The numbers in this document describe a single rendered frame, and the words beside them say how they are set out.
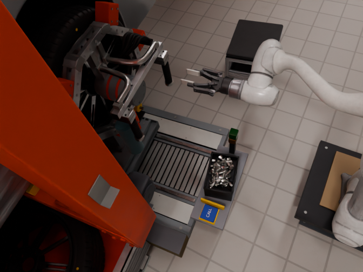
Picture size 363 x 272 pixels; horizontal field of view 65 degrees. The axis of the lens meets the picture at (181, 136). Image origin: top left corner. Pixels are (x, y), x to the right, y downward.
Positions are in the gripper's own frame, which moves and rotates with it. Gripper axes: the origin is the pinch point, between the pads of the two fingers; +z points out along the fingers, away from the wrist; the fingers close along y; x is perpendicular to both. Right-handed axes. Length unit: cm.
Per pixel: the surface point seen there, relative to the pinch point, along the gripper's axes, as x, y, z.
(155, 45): 17.8, -1.3, 13.8
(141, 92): 0.9, -16.0, 18.0
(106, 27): 27.5, -6.8, 32.2
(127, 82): 18.3, -24.3, 15.5
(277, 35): -49, 96, -27
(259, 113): -83, 49, -30
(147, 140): -66, -9, 35
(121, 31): 18.9, 1.7, 32.5
